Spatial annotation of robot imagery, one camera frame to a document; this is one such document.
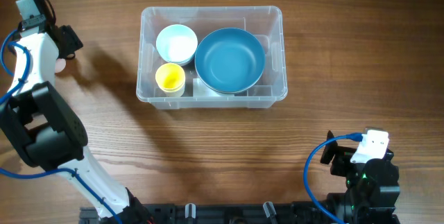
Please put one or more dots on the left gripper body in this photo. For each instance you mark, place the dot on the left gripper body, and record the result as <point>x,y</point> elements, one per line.
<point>71,42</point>

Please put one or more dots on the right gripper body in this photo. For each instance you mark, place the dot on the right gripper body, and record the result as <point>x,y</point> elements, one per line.
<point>341,164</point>

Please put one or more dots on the pink plastic cup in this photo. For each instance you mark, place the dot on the pink plastic cup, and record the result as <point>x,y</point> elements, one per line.
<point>60,65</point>

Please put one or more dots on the yellow plastic cup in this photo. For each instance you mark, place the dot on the yellow plastic cup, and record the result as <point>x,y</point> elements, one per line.
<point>170,77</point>

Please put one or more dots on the light blue bowl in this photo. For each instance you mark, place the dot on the light blue bowl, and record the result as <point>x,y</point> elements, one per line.
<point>176,42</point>

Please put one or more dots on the dark blue plate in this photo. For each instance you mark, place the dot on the dark blue plate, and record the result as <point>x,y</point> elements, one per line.
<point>230,59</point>

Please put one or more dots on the mint green bowl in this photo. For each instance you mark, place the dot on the mint green bowl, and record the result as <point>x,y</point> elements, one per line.
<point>183,62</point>

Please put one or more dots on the pale green plastic cup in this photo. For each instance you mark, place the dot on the pale green plastic cup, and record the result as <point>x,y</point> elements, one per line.
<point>175,92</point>

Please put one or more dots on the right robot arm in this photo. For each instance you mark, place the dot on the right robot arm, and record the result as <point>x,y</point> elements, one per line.
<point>372,187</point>

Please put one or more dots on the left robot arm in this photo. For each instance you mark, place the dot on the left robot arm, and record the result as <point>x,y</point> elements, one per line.
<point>42,127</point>

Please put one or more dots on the clear plastic storage container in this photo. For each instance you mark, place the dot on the clear plastic storage container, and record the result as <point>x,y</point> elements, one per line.
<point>264,22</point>

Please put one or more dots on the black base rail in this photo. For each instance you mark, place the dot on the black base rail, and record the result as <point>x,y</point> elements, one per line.
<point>303,212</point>

